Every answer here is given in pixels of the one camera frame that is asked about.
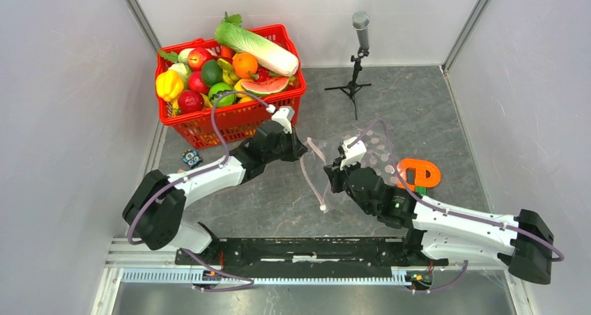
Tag clear zip top bag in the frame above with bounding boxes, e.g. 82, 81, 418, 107
300, 130, 399, 213

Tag toy napa cabbage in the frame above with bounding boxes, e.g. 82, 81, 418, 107
214, 12, 300, 77

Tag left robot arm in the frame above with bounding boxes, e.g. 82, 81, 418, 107
122, 120, 307, 265

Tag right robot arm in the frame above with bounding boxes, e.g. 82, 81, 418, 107
323, 164, 554, 285

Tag red plastic basket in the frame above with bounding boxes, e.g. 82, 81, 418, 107
158, 24, 307, 149

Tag orange plastic tape dispenser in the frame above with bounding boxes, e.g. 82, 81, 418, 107
397, 158, 441, 194

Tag toy watermelon slice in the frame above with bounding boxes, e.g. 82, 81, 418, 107
241, 76, 290, 97

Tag small round toy watermelon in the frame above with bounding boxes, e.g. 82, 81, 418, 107
208, 82, 236, 108

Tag black tripod stand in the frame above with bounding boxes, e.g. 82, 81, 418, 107
324, 47, 371, 120

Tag toy orange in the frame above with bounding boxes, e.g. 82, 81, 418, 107
232, 52, 259, 79

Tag dark green toy avocado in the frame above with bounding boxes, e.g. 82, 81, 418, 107
201, 59, 223, 87

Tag red toy apple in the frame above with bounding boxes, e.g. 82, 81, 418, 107
187, 47, 213, 71

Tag yellow toy bell pepper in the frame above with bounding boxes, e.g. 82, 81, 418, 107
155, 70, 185, 102

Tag grey microphone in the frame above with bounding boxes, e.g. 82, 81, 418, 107
352, 10, 370, 51

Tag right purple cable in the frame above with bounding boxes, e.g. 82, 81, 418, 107
351, 118, 565, 293

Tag purple cable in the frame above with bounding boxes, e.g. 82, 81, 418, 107
127, 90, 278, 293
351, 118, 565, 293

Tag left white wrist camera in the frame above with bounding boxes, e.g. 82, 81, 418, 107
270, 106, 295, 134

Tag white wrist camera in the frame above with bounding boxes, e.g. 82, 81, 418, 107
270, 106, 295, 134
339, 137, 367, 169

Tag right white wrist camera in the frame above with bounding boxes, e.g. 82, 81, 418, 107
339, 137, 367, 169

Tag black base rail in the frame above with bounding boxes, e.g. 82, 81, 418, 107
199, 236, 449, 279

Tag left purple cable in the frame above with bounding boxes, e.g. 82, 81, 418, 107
127, 90, 278, 293

